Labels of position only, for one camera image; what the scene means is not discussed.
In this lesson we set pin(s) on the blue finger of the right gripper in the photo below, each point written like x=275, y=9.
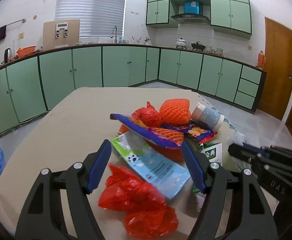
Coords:
x=250, y=147

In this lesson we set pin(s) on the chrome sink faucet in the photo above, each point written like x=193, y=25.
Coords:
x=115, y=34

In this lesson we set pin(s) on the green upper wall cabinets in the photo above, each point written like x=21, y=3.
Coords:
x=226, y=16

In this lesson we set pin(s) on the orange thermos bottle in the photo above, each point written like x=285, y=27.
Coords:
x=261, y=60

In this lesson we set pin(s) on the brown wooden door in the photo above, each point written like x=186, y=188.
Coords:
x=278, y=66

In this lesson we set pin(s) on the wall towel bar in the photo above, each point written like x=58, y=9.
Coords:
x=22, y=20

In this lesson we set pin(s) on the white cooking pot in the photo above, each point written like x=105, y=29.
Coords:
x=181, y=43

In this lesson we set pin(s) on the steel electric kettle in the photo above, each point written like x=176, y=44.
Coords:
x=8, y=55

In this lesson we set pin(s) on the red plastic bag front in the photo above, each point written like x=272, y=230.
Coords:
x=147, y=215

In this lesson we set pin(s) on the white blue paper cup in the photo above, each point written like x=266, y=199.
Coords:
x=208, y=116

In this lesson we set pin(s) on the green lower kitchen cabinets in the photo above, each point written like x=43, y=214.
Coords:
x=35, y=84

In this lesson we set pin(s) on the orange foam net sleeve round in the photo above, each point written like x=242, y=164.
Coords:
x=175, y=112

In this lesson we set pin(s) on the green white milk carton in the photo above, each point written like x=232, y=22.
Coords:
x=213, y=153

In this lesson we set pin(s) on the range hood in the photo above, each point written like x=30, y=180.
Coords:
x=191, y=19

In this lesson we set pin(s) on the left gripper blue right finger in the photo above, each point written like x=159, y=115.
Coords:
x=196, y=163

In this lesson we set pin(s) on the purple snack chip bag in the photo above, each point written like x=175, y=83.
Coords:
x=191, y=129

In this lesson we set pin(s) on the window roller blind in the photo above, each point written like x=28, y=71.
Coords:
x=97, y=17

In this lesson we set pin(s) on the orange plastic basin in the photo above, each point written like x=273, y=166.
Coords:
x=26, y=51

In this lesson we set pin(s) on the dark hanging towel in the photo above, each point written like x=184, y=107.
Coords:
x=2, y=32

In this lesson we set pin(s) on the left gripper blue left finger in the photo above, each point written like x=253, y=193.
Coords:
x=96, y=164

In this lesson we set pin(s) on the blue whole milk carton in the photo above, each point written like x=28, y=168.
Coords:
x=166, y=175

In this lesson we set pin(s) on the black wok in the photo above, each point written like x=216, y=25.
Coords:
x=198, y=46

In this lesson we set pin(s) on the brown cutting board with scale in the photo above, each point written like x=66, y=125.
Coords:
x=59, y=34

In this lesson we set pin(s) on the red knotted plastic bag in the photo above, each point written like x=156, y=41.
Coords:
x=148, y=115

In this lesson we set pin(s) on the small steel teapot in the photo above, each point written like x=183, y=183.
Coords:
x=147, y=41

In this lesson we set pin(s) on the orange foam net sleeve long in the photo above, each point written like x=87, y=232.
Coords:
x=165, y=141

